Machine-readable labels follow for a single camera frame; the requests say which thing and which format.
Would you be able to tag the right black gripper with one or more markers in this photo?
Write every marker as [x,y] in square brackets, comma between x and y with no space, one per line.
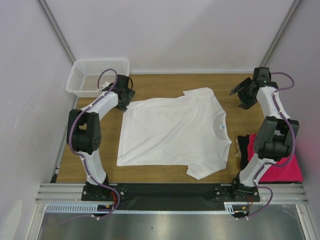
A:
[245,92]

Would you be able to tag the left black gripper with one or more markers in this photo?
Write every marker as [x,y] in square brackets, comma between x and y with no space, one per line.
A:
[130,94]

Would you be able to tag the white t shirt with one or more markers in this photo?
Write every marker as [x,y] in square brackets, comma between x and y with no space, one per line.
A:
[189,130]

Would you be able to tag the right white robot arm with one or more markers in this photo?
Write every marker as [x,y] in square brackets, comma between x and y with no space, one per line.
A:
[275,139]

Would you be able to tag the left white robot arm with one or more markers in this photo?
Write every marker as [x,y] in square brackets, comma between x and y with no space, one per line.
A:
[84,135]

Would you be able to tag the white plastic basket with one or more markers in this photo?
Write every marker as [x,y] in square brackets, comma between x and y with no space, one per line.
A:
[86,75]

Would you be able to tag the folded black t shirt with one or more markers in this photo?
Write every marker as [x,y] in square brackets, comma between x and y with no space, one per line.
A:
[243,142]

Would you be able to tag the folded pink t shirt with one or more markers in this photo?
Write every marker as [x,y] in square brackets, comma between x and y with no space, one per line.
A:
[287,174]

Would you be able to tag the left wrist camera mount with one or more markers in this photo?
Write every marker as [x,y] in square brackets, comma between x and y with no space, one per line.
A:
[106,86]

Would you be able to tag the left corner aluminium post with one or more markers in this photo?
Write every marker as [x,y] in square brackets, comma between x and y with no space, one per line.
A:
[50,18]

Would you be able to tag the corner aluminium post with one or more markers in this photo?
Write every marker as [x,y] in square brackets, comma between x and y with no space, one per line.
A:
[50,18]
[293,9]

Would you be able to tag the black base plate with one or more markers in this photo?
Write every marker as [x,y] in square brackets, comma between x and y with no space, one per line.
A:
[170,196]

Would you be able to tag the right corner aluminium post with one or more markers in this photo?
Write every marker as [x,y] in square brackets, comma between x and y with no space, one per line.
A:
[293,9]

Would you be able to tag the aluminium frame rail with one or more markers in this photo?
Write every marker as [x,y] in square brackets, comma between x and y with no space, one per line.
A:
[66,198]

